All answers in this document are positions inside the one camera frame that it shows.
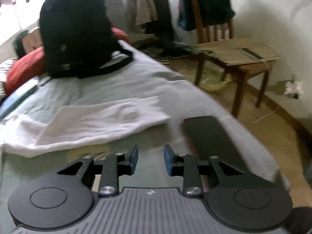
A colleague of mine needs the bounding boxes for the white printed sweatshirt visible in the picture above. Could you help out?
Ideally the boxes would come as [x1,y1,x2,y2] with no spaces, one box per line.
[1,97,171,158]

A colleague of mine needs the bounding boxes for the hanging clothes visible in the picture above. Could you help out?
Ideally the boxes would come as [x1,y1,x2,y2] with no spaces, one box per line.
[125,0,235,41]

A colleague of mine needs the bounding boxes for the dark smartphone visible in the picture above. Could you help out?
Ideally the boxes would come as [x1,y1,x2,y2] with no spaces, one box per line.
[182,116,249,176]

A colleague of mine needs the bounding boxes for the green quilted bed cover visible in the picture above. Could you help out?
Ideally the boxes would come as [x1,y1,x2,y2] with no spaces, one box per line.
[1,50,290,233]

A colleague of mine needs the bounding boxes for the light blue book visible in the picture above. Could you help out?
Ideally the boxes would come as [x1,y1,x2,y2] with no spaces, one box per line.
[0,77,39,120]

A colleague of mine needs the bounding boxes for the flattened cardboard on chair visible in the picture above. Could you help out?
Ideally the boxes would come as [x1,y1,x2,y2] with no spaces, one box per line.
[195,39,281,66]

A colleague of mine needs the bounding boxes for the black backpack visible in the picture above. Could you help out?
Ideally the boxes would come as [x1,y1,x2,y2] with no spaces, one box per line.
[39,0,133,79]

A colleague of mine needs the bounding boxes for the red blanket roll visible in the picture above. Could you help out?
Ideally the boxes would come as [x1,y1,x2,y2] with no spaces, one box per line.
[3,24,133,96]

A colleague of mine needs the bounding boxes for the white crumpled paper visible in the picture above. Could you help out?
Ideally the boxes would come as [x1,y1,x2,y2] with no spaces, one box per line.
[284,80,304,99]

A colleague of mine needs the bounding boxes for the wooden chair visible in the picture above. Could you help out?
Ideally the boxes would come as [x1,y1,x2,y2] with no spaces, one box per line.
[191,0,280,118]

